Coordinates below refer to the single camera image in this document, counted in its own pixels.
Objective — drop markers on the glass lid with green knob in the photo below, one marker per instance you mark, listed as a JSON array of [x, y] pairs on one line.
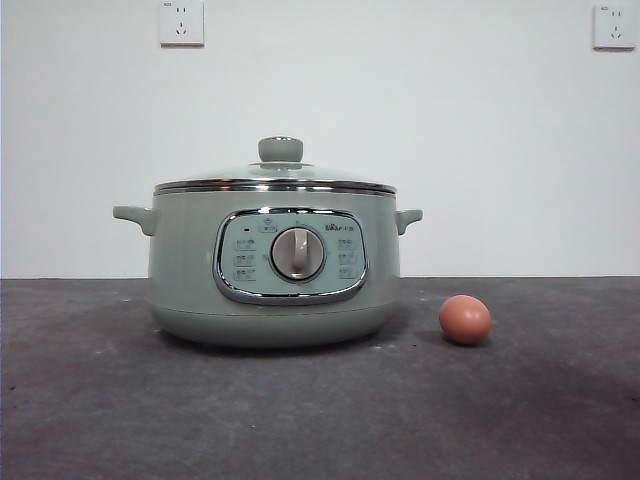
[[281, 150]]

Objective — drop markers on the brown egg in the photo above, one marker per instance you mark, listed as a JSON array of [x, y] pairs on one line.
[[465, 320]]

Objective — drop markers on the sage green electric cooking pot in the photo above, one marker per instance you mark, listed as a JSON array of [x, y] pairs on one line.
[[190, 280]]

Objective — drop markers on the white wall socket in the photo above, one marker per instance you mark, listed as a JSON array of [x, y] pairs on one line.
[[182, 25], [611, 27]]

